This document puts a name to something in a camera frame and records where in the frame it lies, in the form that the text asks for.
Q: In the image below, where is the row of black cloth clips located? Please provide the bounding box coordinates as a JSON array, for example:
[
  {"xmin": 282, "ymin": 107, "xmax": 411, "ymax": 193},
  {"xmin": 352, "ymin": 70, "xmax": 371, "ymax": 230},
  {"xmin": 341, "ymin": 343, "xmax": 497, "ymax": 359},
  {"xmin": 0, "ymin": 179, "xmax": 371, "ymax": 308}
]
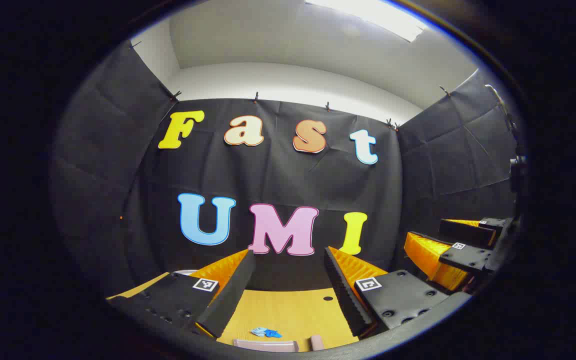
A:
[{"xmin": 129, "ymin": 40, "xmax": 451, "ymax": 132}]

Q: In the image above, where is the metal pole with dark device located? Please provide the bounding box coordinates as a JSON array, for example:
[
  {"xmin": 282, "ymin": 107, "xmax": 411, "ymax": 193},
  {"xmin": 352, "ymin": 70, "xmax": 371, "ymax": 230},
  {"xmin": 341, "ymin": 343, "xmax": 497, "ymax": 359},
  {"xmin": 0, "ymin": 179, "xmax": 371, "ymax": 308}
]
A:
[{"xmin": 484, "ymin": 84, "xmax": 528, "ymax": 196}]

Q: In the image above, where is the ceiling light panel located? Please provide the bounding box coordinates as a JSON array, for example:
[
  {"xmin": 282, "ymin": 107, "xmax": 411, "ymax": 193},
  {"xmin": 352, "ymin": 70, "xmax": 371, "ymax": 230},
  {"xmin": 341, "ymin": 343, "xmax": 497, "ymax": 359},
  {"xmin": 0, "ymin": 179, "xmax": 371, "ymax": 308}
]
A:
[{"xmin": 305, "ymin": 0, "xmax": 425, "ymax": 43}]

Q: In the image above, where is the pale purple dustpan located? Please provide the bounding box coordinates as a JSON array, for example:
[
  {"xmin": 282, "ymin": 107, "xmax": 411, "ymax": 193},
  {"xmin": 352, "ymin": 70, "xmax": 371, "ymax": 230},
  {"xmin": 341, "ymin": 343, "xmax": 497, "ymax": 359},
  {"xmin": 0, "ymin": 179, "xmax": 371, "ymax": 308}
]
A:
[{"xmin": 233, "ymin": 339, "xmax": 300, "ymax": 353}]

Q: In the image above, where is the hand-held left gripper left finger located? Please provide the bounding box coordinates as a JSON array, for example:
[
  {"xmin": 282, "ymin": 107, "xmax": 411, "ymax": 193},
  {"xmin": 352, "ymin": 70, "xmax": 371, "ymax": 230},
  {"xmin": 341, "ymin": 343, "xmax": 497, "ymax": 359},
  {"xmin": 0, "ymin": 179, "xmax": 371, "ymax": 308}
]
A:
[{"xmin": 105, "ymin": 249, "xmax": 257, "ymax": 341}]

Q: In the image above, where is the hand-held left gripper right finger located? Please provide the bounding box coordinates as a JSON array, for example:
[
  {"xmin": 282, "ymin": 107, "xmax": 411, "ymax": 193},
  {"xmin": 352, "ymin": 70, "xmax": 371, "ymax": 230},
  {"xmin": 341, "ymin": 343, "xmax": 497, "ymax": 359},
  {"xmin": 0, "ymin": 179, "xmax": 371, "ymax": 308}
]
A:
[{"xmin": 323, "ymin": 246, "xmax": 451, "ymax": 338}]

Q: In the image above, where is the wooden desktop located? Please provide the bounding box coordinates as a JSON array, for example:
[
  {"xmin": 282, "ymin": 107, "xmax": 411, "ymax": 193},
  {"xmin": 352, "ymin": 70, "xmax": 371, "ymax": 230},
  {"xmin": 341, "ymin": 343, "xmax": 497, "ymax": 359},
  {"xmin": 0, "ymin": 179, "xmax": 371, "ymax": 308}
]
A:
[{"xmin": 105, "ymin": 271, "xmax": 361, "ymax": 353}]

